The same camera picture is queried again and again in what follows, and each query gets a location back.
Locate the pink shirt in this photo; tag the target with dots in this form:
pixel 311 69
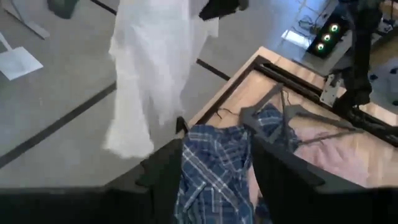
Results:
pixel 329 155

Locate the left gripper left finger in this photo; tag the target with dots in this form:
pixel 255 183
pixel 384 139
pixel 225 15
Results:
pixel 164 180

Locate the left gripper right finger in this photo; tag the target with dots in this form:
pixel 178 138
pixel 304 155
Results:
pixel 283 186

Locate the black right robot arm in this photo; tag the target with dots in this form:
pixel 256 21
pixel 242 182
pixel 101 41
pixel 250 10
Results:
pixel 363 62

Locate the dark grey clothes hanger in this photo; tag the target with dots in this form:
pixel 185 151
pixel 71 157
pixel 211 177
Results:
pixel 248 119

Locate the white shirt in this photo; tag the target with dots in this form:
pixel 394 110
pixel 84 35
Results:
pixel 149 62

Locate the dark green bin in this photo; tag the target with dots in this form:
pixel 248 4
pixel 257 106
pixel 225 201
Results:
pixel 63 7

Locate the blue plaid shirt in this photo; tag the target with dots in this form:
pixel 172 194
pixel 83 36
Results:
pixel 214 161

